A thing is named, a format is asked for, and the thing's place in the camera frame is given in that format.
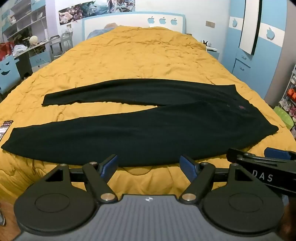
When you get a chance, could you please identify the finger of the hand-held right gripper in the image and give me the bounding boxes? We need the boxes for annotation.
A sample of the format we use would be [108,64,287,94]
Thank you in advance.
[264,147,296,160]
[227,148,266,165]

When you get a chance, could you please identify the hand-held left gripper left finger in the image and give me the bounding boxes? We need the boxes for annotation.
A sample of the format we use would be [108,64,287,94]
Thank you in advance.
[43,154,119,204]

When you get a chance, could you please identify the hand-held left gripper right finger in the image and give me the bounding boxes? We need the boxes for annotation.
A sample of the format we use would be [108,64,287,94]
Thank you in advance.
[179,155,254,204]

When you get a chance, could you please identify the black pants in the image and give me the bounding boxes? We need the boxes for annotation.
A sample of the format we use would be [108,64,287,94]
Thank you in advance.
[1,78,279,167]

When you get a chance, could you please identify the green basket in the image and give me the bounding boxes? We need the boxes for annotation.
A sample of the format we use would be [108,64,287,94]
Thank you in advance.
[273,105,294,130]

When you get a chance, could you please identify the storage rack with shoes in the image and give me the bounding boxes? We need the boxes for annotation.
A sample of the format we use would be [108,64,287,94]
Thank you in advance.
[277,62,296,139]

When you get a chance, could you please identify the blue and white wardrobe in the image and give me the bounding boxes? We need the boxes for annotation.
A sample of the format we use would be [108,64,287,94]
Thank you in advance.
[228,0,296,109]

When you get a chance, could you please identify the white nightstand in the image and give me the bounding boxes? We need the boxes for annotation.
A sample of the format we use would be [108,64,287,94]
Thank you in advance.
[205,46,220,61]

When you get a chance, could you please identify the yellow bedspread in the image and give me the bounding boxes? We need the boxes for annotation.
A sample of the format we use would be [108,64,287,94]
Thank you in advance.
[0,26,296,205]

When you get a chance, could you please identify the desk with blue drawer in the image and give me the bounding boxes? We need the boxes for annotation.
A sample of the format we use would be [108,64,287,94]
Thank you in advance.
[13,39,52,78]

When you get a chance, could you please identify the white panel with black edge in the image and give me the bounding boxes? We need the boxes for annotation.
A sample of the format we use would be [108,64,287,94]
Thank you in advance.
[238,0,263,55]

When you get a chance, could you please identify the white chair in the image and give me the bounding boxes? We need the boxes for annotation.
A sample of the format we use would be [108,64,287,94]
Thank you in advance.
[49,35,64,61]
[60,31,74,53]

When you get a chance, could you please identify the blue pillow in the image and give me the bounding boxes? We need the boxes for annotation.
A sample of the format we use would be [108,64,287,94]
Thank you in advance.
[86,23,121,40]

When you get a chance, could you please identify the blue chair with face cutout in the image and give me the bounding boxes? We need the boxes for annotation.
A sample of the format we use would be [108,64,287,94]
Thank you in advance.
[0,56,23,93]

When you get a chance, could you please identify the white crumpled cloth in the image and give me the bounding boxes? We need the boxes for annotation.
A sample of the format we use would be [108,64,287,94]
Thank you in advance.
[13,44,28,56]

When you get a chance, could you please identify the white headboard with blue cutouts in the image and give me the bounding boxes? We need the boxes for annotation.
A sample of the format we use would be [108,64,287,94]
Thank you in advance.
[81,11,186,41]

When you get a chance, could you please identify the red bag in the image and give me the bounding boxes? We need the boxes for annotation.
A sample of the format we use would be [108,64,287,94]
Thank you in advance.
[0,42,15,61]

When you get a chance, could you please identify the wall poster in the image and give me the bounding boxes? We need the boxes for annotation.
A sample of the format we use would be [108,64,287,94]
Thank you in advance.
[58,0,136,26]

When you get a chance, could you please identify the white wall shelf unit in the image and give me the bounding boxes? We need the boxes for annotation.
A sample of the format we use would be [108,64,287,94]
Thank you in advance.
[0,0,48,43]

